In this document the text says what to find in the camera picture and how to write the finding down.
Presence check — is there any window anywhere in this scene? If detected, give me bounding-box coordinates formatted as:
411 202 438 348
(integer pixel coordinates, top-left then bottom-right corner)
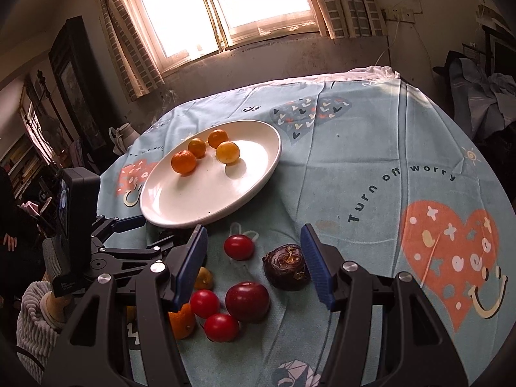
129 0 323 65

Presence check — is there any small orange kumquat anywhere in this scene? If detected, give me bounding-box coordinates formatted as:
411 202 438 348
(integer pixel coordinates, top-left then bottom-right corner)
207 129 229 148
188 137 208 159
193 267 213 291

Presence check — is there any wall power outlet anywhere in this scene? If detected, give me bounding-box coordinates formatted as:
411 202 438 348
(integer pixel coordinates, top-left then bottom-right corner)
381 6 416 23

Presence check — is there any bookshelf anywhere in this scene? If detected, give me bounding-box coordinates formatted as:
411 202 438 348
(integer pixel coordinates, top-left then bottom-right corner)
0 133 49 200

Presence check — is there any white power cable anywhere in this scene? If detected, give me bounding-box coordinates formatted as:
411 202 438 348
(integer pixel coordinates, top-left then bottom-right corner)
375 20 401 67

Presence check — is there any dark wooden cabinet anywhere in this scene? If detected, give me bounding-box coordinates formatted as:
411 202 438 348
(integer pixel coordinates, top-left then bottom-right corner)
48 16 109 150

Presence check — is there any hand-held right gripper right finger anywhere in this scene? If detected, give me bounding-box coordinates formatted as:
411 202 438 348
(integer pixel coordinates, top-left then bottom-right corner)
300 223 472 387

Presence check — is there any white bed sheet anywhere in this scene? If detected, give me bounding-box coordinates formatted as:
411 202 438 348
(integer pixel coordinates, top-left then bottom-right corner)
258 65 402 89

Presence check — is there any dark purple passion fruit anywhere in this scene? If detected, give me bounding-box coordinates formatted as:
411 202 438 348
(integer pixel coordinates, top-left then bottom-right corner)
262 244 311 291

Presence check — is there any white oval plate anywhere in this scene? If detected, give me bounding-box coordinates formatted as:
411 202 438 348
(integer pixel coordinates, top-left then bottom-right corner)
139 120 282 228

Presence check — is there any dark red plum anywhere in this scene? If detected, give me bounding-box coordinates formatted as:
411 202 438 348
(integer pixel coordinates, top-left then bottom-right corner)
225 281 270 323

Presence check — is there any light blue printed blanket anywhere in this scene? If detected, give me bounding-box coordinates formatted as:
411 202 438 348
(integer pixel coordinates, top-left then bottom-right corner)
97 66 501 387

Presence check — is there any large orange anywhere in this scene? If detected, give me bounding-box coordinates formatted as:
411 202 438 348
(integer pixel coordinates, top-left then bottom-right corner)
167 302 197 340

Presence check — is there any standing fan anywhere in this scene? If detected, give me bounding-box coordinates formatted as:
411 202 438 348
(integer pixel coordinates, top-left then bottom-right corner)
39 118 68 152

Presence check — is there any person's left forearm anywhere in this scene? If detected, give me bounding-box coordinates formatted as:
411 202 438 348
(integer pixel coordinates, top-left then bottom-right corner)
16 280 71 372

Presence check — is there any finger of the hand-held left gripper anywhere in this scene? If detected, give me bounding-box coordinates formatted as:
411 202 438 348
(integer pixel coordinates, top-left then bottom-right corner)
91 214 146 247
90 235 187 282

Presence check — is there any pile of clothes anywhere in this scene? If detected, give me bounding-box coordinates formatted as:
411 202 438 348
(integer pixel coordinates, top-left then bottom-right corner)
433 50 516 142

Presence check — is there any mandarin orange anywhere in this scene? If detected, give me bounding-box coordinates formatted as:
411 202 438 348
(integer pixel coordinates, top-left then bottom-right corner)
171 150 197 175

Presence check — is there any white jug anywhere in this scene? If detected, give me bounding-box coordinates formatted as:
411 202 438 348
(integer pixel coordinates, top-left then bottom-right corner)
109 122 140 156

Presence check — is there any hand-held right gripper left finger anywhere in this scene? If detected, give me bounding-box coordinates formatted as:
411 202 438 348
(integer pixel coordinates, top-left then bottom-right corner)
42 223 210 387

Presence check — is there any checked curtain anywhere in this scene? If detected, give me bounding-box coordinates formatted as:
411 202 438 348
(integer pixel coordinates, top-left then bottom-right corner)
300 0 388 40
86 0 166 103

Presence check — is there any yellow round citrus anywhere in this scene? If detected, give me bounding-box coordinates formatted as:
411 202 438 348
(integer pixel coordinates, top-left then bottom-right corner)
215 141 241 165

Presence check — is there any red cherry tomato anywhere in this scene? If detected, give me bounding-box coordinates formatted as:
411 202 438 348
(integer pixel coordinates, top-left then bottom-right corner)
204 313 240 342
223 234 254 261
190 289 221 318

